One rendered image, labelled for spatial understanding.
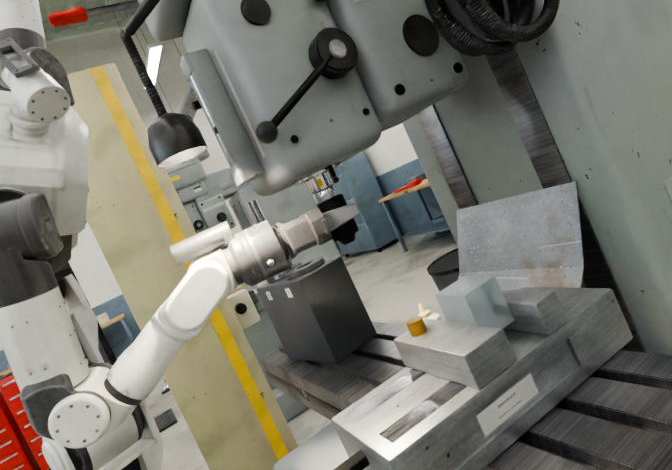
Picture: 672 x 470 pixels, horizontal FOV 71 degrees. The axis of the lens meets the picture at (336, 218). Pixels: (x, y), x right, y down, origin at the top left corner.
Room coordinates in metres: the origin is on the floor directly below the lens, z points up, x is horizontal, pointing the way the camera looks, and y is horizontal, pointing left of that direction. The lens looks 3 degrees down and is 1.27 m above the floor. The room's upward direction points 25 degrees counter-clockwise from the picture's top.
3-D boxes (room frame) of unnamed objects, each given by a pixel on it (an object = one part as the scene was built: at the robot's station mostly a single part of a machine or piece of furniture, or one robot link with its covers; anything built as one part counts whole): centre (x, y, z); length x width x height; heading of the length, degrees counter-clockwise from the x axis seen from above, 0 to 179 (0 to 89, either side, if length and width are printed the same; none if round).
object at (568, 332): (0.56, -0.08, 1.01); 0.35 x 0.15 x 0.11; 113
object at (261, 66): (0.79, -0.01, 1.47); 0.21 x 0.19 x 0.32; 26
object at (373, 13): (0.88, -0.18, 1.47); 0.24 x 0.19 x 0.26; 26
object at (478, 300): (0.58, -0.11, 1.07); 0.06 x 0.05 x 0.06; 23
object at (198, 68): (0.75, 0.10, 1.44); 0.04 x 0.04 x 0.21; 26
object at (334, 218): (0.76, -0.01, 1.23); 0.06 x 0.02 x 0.03; 101
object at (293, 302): (1.07, 0.13, 1.05); 0.22 x 0.12 x 0.20; 34
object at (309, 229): (0.78, 0.09, 1.23); 0.13 x 0.12 x 0.10; 11
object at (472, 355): (0.55, -0.06, 1.04); 0.15 x 0.06 x 0.04; 23
